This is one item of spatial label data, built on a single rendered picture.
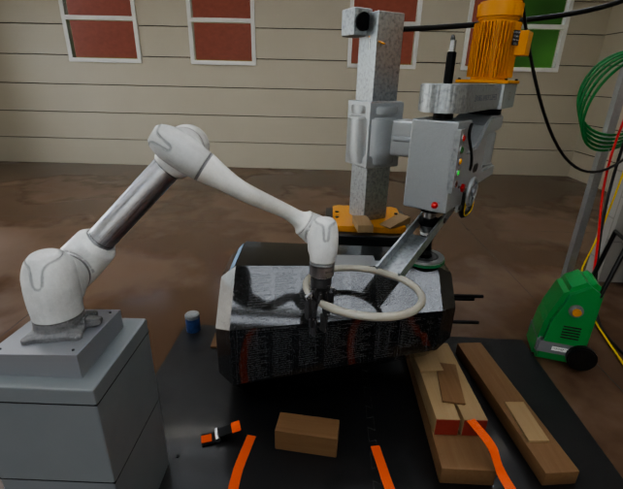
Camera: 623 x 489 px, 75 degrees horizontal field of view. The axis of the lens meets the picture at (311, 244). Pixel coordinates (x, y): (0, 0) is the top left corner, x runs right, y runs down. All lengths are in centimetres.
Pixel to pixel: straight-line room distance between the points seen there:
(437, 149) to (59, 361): 166
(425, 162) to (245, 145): 652
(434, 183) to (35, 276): 160
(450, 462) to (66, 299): 170
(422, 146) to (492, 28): 86
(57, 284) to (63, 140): 819
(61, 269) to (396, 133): 198
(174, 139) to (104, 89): 776
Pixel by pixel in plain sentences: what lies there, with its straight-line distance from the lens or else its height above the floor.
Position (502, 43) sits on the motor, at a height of 188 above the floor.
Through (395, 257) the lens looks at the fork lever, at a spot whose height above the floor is 91.
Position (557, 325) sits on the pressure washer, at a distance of 302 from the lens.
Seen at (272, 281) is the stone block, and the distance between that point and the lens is 202.
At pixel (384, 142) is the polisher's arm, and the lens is 266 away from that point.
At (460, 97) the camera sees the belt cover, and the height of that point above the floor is 162.
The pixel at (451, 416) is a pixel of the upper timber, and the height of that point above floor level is 21.
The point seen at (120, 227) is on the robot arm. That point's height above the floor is 118.
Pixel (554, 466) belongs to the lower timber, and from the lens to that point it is 234.
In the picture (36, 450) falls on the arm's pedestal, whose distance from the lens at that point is 173.
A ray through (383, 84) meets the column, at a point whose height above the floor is 166.
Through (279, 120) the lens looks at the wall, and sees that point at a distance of 811.
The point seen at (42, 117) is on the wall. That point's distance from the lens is 975.
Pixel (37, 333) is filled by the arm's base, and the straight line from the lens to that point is 159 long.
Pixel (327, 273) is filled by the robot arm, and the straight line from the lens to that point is 140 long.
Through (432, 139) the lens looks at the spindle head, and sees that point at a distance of 196.
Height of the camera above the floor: 168
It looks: 22 degrees down
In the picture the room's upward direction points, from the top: 1 degrees clockwise
